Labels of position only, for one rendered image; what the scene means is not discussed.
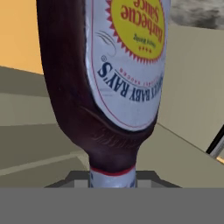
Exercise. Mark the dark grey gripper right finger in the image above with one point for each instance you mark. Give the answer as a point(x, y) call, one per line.
point(148, 178)

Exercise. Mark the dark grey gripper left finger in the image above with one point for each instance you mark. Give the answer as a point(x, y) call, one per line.
point(76, 178)

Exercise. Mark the brown barbecue sauce bottle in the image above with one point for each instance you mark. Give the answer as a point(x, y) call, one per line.
point(73, 87)

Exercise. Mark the beige cabinet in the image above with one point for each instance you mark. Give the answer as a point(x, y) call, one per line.
point(26, 140)

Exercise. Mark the beige cabinet door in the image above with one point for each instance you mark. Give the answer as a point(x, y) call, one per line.
point(192, 87)

